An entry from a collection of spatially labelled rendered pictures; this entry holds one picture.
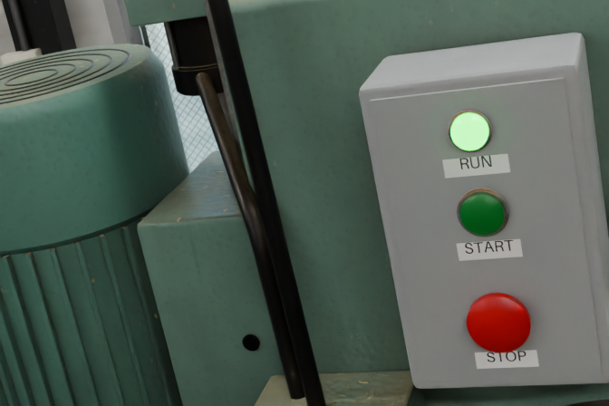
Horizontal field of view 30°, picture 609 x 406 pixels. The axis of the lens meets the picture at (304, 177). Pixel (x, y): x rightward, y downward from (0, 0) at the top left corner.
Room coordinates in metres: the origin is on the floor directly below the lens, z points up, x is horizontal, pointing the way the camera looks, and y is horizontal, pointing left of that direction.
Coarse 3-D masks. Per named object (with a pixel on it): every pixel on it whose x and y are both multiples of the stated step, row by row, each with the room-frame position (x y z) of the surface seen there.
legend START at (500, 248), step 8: (504, 240) 0.49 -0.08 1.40; (512, 240) 0.49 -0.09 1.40; (464, 248) 0.49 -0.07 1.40; (472, 248) 0.49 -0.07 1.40; (480, 248) 0.49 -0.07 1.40; (488, 248) 0.49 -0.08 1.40; (496, 248) 0.49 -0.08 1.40; (504, 248) 0.49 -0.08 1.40; (512, 248) 0.49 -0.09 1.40; (520, 248) 0.48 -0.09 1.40; (464, 256) 0.49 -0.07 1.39; (472, 256) 0.49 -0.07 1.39; (480, 256) 0.49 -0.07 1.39; (488, 256) 0.49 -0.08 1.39; (496, 256) 0.49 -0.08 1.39; (504, 256) 0.49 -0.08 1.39; (512, 256) 0.49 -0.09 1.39
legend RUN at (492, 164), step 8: (448, 160) 0.49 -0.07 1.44; (456, 160) 0.49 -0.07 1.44; (464, 160) 0.49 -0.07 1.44; (472, 160) 0.49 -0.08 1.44; (480, 160) 0.49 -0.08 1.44; (488, 160) 0.49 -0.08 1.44; (496, 160) 0.49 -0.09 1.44; (504, 160) 0.48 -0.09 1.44; (448, 168) 0.49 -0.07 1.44; (456, 168) 0.49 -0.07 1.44; (464, 168) 0.49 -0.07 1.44; (472, 168) 0.49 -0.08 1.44; (480, 168) 0.49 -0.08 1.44; (488, 168) 0.49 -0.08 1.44; (496, 168) 0.49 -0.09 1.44; (504, 168) 0.49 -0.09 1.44; (448, 176) 0.49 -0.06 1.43; (456, 176) 0.49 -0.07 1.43; (464, 176) 0.49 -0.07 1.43
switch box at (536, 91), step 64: (384, 64) 0.54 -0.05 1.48; (448, 64) 0.52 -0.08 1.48; (512, 64) 0.49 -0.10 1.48; (576, 64) 0.48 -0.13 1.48; (384, 128) 0.50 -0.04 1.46; (512, 128) 0.48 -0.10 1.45; (576, 128) 0.48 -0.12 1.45; (384, 192) 0.51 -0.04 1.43; (448, 192) 0.49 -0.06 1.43; (512, 192) 0.48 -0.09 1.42; (576, 192) 0.48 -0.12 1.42; (448, 256) 0.50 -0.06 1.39; (576, 256) 0.48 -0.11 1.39; (448, 320) 0.50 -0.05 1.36; (576, 320) 0.48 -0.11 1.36; (448, 384) 0.50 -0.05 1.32; (512, 384) 0.49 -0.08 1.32
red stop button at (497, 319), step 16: (480, 304) 0.48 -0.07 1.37; (496, 304) 0.48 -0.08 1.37; (512, 304) 0.48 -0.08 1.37; (480, 320) 0.48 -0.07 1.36; (496, 320) 0.48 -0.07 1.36; (512, 320) 0.48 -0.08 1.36; (528, 320) 0.48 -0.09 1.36; (480, 336) 0.48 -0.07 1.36; (496, 336) 0.48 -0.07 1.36; (512, 336) 0.48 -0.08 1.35; (496, 352) 0.48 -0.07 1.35
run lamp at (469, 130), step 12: (456, 120) 0.49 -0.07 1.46; (468, 120) 0.48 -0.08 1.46; (480, 120) 0.48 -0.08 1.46; (456, 132) 0.49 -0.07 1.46; (468, 132) 0.48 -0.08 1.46; (480, 132) 0.48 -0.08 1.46; (492, 132) 0.49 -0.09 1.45; (456, 144) 0.49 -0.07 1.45; (468, 144) 0.48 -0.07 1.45; (480, 144) 0.48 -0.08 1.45
